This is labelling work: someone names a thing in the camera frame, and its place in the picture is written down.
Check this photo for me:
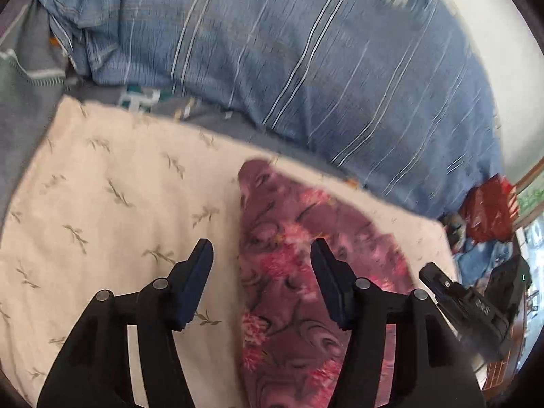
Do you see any blue clothes pile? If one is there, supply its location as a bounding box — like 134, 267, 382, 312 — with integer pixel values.
455, 238, 517, 287

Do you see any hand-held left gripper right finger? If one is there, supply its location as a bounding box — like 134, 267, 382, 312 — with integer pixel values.
310, 238, 485, 408

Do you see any purple pink floral garment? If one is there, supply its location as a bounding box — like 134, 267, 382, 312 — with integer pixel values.
237, 158, 419, 408

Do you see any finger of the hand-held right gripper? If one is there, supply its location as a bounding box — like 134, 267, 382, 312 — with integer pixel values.
419, 262, 466, 307

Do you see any blue striped blanket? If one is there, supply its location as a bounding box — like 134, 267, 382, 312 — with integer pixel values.
34, 0, 506, 219

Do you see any red bag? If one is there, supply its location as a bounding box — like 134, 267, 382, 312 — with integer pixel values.
461, 174, 521, 243

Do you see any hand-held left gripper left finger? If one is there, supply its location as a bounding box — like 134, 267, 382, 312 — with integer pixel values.
37, 239, 214, 408

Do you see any cream leaf-print cloth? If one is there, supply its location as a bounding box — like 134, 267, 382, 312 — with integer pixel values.
0, 95, 457, 408

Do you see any wooden window frame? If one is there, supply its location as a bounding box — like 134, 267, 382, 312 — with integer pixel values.
512, 166, 544, 230

